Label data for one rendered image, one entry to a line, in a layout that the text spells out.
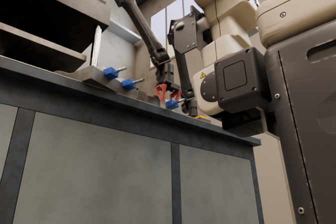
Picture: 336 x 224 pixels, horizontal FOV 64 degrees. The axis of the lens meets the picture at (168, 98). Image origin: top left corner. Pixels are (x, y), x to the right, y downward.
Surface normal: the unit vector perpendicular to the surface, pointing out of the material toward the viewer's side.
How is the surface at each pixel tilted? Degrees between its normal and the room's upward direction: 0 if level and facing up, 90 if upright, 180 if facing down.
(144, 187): 90
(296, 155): 90
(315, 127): 90
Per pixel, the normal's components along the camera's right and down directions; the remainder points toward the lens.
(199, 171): 0.66, -0.32
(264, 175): -0.66, -0.31
